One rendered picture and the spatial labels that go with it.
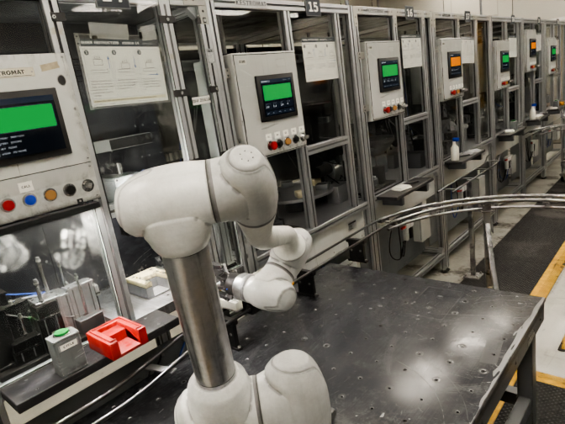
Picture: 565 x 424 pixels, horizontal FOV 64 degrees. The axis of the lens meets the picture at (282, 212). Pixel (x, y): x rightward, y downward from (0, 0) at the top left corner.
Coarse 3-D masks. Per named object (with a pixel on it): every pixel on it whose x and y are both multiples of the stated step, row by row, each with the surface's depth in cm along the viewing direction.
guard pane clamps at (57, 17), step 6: (54, 18) 137; (60, 18) 139; (162, 18) 165; (168, 18) 167; (174, 18) 169; (198, 18) 177; (204, 18) 179; (174, 90) 171; (180, 90) 172; (186, 90) 175; (210, 90) 183; (216, 90) 185; (174, 96) 171; (180, 96) 173
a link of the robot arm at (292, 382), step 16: (288, 352) 121; (304, 352) 120; (272, 368) 116; (288, 368) 114; (304, 368) 114; (272, 384) 114; (288, 384) 112; (304, 384) 113; (320, 384) 116; (272, 400) 113; (288, 400) 113; (304, 400) 113; (320, 400) 115; (272, 416) 113; (288, 416) 113; (304, 416) 113; (320, 416) 115
